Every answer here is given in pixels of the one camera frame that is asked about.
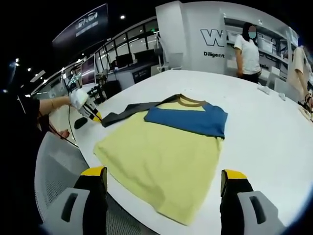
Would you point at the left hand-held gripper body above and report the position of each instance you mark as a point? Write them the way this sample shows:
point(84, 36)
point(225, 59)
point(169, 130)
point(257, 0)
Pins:
point(79, 99)

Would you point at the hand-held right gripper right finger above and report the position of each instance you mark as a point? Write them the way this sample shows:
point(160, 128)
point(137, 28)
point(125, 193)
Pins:
point(234, 195)

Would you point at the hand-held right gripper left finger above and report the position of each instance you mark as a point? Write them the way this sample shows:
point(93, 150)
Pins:
point(93, 195)

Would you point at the yellow blue grey garment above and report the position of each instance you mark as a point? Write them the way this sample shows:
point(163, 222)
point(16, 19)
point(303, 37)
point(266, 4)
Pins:
point(159, 159)

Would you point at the person's left hand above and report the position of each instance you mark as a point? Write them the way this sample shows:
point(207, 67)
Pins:
point(63, 101)

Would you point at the black oval object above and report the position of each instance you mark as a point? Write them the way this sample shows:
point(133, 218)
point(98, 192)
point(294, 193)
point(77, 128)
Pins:
point(80, 123)

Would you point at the black office chair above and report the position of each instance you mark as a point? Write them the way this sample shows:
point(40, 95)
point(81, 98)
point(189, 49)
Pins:
point(108, 90)

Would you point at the large standing display screen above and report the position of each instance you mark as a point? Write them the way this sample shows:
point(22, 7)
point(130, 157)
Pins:
point(88, 72)

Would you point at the grey mesh office chair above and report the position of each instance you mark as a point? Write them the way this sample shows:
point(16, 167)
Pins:
point(56, 166)

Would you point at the grey counter cabinet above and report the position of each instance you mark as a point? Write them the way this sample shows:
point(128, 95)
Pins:
point(137, 76)

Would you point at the black computer monitor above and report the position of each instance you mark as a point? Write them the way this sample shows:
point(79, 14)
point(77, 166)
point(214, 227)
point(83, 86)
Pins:
point(124, 60)
point(144, 57)

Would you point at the dark hanging banner screen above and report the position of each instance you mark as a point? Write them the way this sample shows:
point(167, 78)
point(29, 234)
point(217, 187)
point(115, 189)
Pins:
point(80, 24)

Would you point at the green exit sign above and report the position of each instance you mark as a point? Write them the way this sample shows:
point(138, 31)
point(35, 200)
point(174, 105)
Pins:
point(152, 30)

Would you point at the beige cloth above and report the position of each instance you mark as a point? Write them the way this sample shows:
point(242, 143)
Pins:
point(305, 113)

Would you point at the small white crumpled object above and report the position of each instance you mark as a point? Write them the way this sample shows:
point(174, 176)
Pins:
point(281, 96)
point(263, 89)

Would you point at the white storage shelving unit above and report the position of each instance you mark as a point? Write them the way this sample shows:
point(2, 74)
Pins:
point(271, 36)

